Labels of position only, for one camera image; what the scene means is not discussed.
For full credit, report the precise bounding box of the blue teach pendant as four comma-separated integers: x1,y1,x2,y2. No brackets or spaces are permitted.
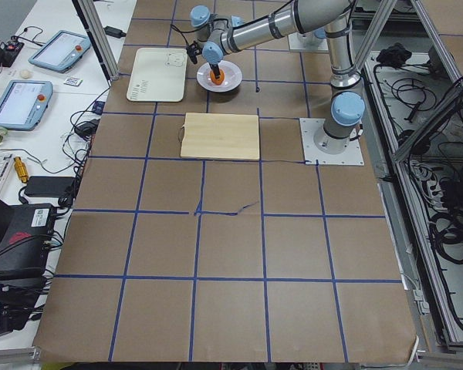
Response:
0,80,53,131
28,30,91,72

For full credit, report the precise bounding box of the wooden cutting board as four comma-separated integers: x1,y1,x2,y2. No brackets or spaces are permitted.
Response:
181,113,260,160

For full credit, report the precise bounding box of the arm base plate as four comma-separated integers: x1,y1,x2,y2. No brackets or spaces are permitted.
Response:
288,29,328,53
299,118,364,167

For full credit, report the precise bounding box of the white round plate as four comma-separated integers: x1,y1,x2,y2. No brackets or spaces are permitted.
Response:
197,61,242,93

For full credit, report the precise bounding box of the aluminium frame post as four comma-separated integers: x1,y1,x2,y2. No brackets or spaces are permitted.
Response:
72,0,120,82

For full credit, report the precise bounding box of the far blue teach pendant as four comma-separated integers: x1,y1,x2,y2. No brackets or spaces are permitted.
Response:
28,30,91,72

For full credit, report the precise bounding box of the near blue teach pendant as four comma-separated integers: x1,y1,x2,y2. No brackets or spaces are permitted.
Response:
0,80,53,131

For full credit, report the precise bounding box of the orange fruit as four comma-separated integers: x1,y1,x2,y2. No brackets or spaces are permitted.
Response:
210,69,225,86

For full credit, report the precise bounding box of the cream bear tray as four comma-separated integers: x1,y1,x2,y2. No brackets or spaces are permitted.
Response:
127,48,188,103

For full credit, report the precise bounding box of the black power adapter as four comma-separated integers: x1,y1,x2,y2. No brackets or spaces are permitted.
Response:
103,25,127,39

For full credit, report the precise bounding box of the small white card box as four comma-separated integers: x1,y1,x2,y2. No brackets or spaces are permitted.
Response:
64,77,83,86

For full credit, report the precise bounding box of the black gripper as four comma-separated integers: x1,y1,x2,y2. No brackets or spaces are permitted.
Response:
195,29,211,49
209,63,221,79

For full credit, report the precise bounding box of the brass cylinder tool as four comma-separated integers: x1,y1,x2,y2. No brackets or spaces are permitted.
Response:
14,156,29,183

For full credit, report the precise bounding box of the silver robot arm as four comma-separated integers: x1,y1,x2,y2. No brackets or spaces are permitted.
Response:
190,5,245,49
190,1,365,140

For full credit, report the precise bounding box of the black computer box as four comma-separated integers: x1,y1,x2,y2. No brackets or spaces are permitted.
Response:
0,203,63,281

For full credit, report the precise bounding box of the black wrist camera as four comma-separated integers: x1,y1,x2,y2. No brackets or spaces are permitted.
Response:
186,42,200,65

